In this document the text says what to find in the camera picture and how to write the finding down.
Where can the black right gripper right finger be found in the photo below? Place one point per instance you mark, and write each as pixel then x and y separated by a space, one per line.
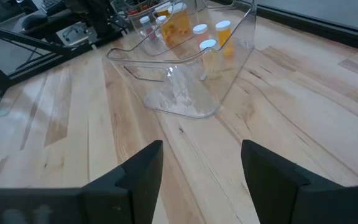
pixel 284 199

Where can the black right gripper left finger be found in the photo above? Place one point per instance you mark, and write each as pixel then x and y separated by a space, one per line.
pixel 110 202

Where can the yellow pill bottle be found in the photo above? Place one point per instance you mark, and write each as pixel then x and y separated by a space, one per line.
pixel 211 59

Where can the slim orange pill bottle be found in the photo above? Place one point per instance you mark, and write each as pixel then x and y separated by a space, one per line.
pixel 224 32

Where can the red pill bottle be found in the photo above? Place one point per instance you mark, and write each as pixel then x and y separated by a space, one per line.
pixel 148 28

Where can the large orange pill bottle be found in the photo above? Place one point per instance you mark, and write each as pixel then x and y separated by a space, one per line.
pixel 180 25
pixel 162 9

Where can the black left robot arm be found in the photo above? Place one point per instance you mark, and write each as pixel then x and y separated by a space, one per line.
pixel 95 15

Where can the clear plastic bin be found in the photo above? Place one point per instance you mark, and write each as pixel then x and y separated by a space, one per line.
pixel 135 31
pixel 179 93

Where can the black keyboard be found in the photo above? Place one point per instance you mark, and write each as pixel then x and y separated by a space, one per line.
pixel 51 3

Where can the black aluminium table frame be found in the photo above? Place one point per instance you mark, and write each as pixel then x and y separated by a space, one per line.
pixel 26 42

